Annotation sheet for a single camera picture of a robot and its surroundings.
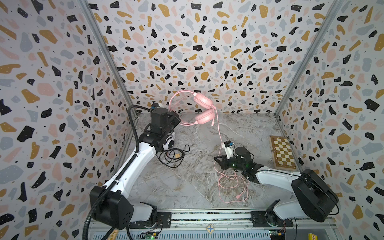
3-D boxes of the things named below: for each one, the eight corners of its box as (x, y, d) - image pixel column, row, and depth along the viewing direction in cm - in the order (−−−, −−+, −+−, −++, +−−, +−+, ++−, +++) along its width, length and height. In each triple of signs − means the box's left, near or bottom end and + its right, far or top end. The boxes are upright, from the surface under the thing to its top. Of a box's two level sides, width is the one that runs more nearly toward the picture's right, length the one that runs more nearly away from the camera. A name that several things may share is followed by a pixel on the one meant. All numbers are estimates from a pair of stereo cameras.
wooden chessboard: (274, 168, 95) (276, 165, 92) (268, 137, 111) (270, 134, 108) (294, 170, 94) (297, 168, 91) (285, 139, 110) (287, 136, 107)
